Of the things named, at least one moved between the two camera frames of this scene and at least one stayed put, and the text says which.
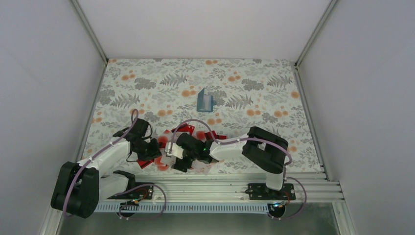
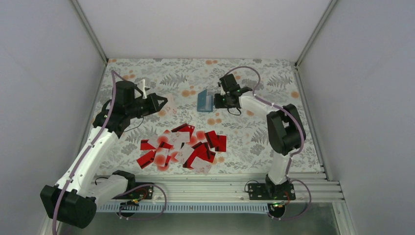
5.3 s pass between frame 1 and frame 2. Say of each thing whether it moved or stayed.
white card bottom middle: stayed
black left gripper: moved
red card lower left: stayed
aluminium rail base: stayed
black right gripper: moved
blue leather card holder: stayed
